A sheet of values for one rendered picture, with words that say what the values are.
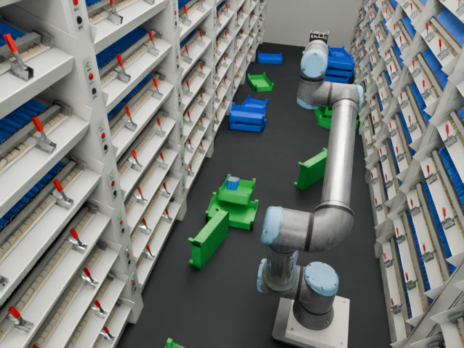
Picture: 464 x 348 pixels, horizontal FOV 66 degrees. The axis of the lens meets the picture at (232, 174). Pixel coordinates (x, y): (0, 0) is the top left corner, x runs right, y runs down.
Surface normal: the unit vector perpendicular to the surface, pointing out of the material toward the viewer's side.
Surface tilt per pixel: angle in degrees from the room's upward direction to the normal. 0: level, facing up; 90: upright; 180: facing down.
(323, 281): 4
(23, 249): 23
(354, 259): 0
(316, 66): 82
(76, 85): 90
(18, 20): 90
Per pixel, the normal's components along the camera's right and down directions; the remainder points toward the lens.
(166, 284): 0.05, -0.78
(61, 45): -0.21, 0.60
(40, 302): 0.42, -0.66
